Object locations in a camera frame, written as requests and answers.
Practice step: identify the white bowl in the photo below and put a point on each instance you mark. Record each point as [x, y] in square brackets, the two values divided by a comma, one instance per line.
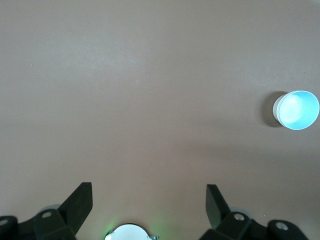
[275, 107]

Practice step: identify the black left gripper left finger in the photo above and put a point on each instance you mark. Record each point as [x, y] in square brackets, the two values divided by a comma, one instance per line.
[72, 212]

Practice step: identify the blue bowl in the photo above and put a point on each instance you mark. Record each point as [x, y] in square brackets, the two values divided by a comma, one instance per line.
[298, 110]

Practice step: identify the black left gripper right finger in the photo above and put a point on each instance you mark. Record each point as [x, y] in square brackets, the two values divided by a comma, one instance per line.
[220, 220]

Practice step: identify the brown table cover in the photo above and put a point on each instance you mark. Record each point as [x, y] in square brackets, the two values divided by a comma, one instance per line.
[125, 100]

